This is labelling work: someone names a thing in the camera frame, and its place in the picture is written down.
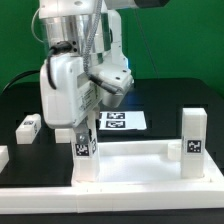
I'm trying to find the fiducial marker sheet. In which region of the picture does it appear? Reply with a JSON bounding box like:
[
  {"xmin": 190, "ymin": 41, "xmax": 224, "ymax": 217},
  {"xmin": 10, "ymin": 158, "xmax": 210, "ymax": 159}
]
[{"xmin": 100, "ymin": 111, "xmax": 147, "ymax": 131}]

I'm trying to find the white desk top tray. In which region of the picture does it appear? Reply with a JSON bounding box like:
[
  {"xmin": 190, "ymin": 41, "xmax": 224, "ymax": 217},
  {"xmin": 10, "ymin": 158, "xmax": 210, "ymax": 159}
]
[{"xmin": 71, "ymin": 139, "xmax": 224, "ymax": 185}]

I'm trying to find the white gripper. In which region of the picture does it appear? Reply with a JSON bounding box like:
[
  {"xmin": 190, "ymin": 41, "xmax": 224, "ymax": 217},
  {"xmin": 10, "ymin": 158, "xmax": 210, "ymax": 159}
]
[{"xmin": 40, "ymin": 54, "xmax": 133, "ymax": 144}]

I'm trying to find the white block at left edge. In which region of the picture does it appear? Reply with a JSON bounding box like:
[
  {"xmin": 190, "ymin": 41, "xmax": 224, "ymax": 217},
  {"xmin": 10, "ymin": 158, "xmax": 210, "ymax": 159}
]
[{"xmin": 0, "ymin": 146, "xmax": 9, "ymax": 173}]

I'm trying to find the black cable bundle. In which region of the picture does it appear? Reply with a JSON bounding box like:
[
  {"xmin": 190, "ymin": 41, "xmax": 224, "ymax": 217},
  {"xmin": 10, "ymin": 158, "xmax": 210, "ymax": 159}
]
[{"xmin": 1, "ymin": 69, "xmax": 41, "ymax": 93}]

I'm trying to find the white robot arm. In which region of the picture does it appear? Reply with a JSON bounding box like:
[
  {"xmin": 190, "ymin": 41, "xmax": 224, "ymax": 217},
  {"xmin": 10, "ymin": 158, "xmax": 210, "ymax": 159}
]
[{"xmin": 39, "ymin": 0, "xmax": 169, "ymax": 145}]

